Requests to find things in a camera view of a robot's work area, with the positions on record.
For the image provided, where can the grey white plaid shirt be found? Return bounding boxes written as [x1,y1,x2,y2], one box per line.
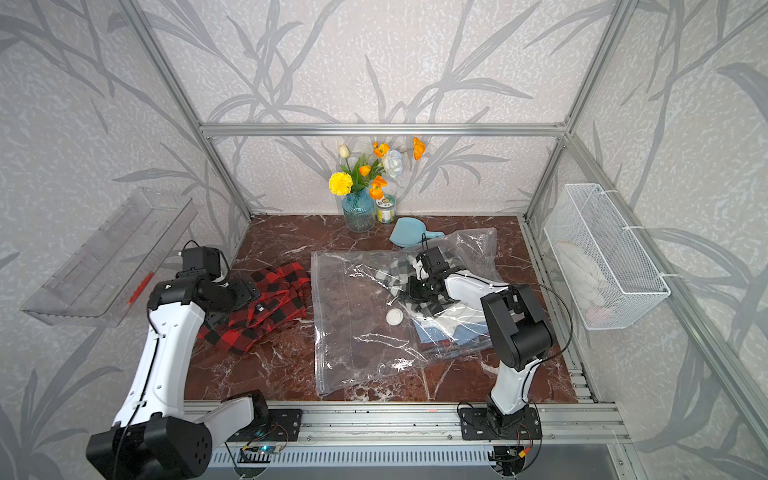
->
[373,254,455,317]

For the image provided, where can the clear plastic vacuum bag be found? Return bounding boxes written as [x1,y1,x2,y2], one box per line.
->
[310,228,502,396]

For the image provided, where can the red black plaid shirt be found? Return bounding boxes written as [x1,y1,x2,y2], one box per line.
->
[197,262,311,355]

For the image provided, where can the white garment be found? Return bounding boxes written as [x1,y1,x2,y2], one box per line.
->
[431,316,488,339]

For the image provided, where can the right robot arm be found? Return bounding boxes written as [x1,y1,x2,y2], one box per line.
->
[405,268,556,432]

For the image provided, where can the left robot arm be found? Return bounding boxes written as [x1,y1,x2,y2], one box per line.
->
[86,269,270,479]

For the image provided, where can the light blue folded garment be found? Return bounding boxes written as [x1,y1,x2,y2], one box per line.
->
[413,321,490,345]

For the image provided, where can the light blue plastic scoop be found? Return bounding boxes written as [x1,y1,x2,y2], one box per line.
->
[389,217,445,248]

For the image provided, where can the small white lidded jar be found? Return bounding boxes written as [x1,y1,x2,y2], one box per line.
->
[376,194,396,224]

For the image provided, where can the blue glass flower vase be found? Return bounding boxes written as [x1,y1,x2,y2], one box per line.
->
[341,190,376,233]

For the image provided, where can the artificial flower bouquet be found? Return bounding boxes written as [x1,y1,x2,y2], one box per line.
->
[328,142,405,201]

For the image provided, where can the white cloth in basket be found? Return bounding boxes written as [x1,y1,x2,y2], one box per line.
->
[556,241,615,328]

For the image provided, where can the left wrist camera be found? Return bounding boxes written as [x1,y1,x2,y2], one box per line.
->
[180,246,222,280]

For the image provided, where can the clear acrylic wall shelf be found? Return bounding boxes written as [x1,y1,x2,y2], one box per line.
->
[21,188,197,327]

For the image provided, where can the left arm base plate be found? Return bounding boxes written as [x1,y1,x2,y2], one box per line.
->
[228,409,303,443]

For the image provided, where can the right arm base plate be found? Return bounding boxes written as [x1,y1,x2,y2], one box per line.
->
[456,402,542,441]

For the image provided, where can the white wire wall basket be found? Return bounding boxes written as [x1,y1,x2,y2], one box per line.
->
[544,183,671,331]

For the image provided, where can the aluminium frame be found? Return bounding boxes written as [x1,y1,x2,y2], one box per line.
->
[113,0,768,480]

